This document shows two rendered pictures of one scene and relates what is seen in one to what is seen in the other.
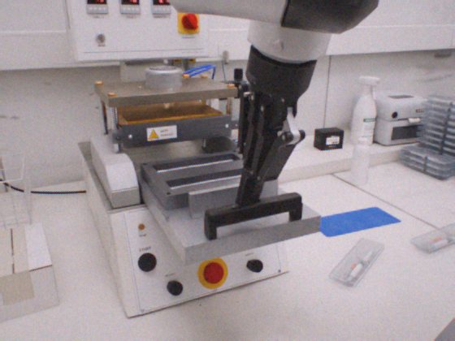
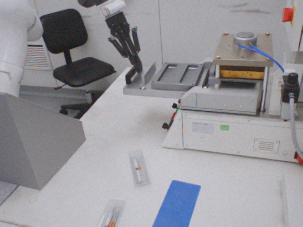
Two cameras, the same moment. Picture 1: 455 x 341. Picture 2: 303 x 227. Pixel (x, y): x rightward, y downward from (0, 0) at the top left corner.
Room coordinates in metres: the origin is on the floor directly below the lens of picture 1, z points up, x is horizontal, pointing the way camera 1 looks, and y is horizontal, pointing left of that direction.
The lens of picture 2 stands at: (1.37, -0.81, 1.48)
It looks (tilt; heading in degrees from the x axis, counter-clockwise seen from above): 31 degrees down; 135
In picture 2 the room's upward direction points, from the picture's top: 5 degrees counter-clockwise
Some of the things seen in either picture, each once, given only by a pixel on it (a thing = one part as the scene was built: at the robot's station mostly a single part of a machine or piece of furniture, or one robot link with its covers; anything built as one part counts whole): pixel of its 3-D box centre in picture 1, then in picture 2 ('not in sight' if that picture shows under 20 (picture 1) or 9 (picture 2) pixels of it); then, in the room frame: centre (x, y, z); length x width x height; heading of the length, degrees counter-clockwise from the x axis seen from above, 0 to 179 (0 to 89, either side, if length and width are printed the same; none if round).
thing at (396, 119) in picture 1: (389, 116); not in sight; (1.60, -0.63, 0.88); 0.25 x 0.20 x 0.17; 19
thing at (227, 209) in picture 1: (254, 213); (133, 71); (0.52, -0.04, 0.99); 0.15 x 0.02 x 0.04; 115
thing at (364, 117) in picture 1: (365, 110); not in sight; (1.51, -0.51, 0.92); 0.09 x 0.08 x 0.25; 32
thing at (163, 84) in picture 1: (169, 94); (253, 54); (0.94, 0.14, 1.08); 0.31 x 0.24 x 0.13; 115
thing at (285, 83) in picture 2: (231, 97); (286, 93); (1.11, -0.01, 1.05); 0.15 x 0.05 x 0.15; 115
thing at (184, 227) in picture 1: (216, 191); (166, 78); (0.65, 0.02, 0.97); 0.30 x 0.22 x 0.08; 25
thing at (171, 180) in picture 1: (205, 175); (178, 75); (0.69, 0.04, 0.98); 0.20 x 0.17 x 0.03; 115
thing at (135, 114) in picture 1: (169, 105); (243, 58); (0.91, 0.13, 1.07); 0.22 x 0.17 x 0.10; 115
